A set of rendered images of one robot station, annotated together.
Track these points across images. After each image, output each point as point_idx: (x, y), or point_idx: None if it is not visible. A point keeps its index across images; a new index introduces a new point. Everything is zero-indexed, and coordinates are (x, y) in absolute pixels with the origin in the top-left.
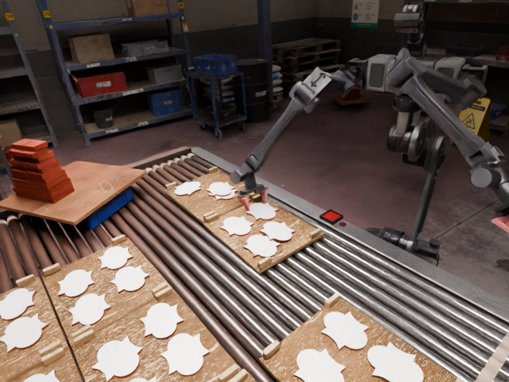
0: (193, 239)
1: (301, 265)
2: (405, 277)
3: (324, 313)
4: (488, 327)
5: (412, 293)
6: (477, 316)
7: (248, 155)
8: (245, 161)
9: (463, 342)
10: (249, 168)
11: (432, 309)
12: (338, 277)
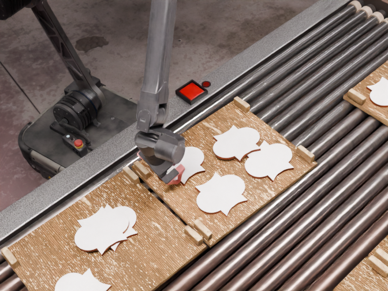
0: (245, 258)
1: (294, 125)
2: (299, 49)
3: (370, 106)
4: (348, 17)
5: (320, 48)
6: (341, 18)
7: (156, 112)
8: (149, 129)
9: (373, 30)
10: (161, 129)
11: (342, 39)
12: (309, 95)
